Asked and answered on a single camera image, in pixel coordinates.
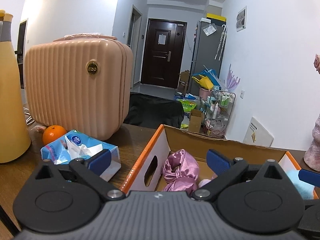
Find light blue plush toy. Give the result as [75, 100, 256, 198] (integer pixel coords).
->
[286, 170, 315, 200]

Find lilac towel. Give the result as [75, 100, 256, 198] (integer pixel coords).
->
[198, 174, 217, 188]

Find pink satin pouch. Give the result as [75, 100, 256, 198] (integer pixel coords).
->
[162, 149, 200, 195]

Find pink textured vase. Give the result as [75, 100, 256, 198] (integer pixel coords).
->
[303, 116, 320, 172]

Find blue tissue packet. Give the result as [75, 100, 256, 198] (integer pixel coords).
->
[41, 129, 120, 165]

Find red orange cardboard box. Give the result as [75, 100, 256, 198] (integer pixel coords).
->
[120, 125, 304, 193]

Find orange fruit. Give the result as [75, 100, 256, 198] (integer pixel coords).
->
[42, 125, 67, 146]

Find small cardboard box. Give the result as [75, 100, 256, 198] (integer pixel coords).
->
[188, 109, 204, 133]

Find yellow thermos jug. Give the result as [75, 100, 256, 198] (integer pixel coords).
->
[0, 10, 31, 164]

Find black chair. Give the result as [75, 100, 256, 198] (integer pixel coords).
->
[124, 92, 184, 129]

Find purple feather decoration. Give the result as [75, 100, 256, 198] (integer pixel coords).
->
[225, 64, 241, 92]

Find pink ribbed suitcase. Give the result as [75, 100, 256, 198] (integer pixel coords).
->
[24, 34, 133, 141]

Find blue yellow bag pile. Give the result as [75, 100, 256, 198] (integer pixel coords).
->
[191, 66, 222, 90]

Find grey refrigerator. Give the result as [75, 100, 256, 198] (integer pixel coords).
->
[187, 19, 228, 96]

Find dried pink roses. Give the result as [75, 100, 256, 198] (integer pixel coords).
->
[313, 54, 320, 74]

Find dark brown door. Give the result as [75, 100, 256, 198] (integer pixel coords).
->
[140, 18, 187, 89]

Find yellow box on fridge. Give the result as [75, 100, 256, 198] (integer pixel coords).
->
[206, 13, 227, 22]

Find metal wire cart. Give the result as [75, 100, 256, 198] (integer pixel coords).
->
[200, 90, 236, 139]

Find wall picture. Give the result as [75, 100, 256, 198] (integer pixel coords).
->
[236, 7, 247, 32]

